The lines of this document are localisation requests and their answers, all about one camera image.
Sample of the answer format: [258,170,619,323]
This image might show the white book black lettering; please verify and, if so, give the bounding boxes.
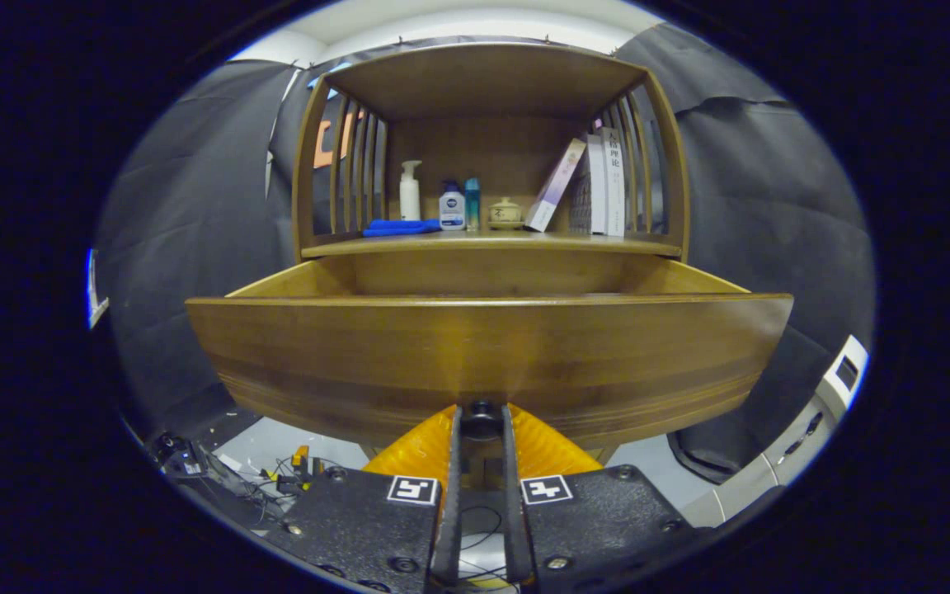
[603,128,627,238]

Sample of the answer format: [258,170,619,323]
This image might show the white lotion bottle blue cap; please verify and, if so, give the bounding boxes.
[439,180,467,231]

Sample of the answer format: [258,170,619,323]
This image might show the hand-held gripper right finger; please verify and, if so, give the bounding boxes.
[501,404,703,591]

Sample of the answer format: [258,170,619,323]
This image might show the wooden countertop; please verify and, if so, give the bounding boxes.
[300,231,684,258]

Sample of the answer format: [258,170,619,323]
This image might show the white pump bottle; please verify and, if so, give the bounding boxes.
[399,160,423,221]

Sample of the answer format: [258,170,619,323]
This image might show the black drawer knob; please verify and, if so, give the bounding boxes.
[465,401,502,438]

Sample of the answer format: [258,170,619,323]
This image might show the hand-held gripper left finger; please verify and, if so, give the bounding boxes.
[265,404,463,593]

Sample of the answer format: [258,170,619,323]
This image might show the beige lidded teacup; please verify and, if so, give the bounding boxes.
[487,197,524,230]

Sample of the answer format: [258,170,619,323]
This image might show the tangled floor cables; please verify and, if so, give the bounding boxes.
[211,444,336,516]

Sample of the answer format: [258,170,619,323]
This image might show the white appliance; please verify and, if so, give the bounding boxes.
[681,334,870,529]

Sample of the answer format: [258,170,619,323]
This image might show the purple white book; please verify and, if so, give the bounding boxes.
[524,138,587,233]

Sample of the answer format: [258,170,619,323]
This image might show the patterned cover book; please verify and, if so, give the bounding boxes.
[568,134,608,234]

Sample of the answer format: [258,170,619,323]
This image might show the blue folded cloth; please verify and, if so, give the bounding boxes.
[362,219,442,238]

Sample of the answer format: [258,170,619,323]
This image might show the wooden drawer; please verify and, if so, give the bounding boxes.
[185,252,795,453]

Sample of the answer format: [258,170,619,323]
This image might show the bright white panel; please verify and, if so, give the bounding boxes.
[86,247,110,331]

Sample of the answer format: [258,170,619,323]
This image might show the wooden cabinet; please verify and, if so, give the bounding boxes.
[185,43,795,463]

